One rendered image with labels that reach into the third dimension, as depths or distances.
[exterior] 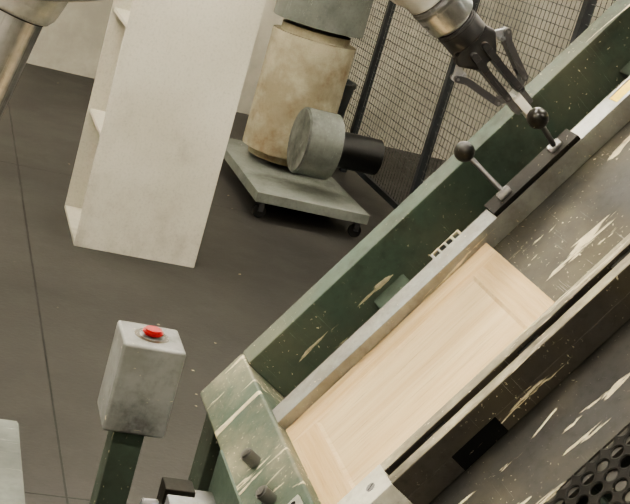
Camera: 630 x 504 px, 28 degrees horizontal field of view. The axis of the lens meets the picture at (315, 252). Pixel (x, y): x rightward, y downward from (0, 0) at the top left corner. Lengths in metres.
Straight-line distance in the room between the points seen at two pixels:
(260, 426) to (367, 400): 0.23
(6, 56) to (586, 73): 1.10
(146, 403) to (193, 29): 3.51
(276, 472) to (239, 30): 3.84
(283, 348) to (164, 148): 3.43
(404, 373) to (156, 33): 3.77
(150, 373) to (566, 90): 0.96
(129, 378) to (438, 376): 0.62
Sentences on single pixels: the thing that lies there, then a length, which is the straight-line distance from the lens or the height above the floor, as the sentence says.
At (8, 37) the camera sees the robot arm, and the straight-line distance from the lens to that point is 2.05.
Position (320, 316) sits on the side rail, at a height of 1.03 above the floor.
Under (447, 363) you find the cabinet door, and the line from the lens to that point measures 2.05.
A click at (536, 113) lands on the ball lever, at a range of 2.15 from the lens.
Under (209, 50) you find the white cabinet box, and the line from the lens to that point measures 5.75.
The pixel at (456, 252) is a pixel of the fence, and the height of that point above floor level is 1.27.
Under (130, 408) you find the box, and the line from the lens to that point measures 2.39.
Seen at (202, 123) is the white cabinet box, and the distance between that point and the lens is 5.82.
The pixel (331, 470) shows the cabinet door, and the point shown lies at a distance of 2.07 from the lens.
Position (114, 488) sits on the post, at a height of 0.62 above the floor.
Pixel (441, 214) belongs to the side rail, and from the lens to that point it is 2.45.
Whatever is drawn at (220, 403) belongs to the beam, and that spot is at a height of 0.84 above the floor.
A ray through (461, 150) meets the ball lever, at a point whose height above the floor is 1.44.
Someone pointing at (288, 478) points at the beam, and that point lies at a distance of 2.09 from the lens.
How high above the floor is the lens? 1.77
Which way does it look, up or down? 15 degrees down
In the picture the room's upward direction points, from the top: 16 degrees clockwise
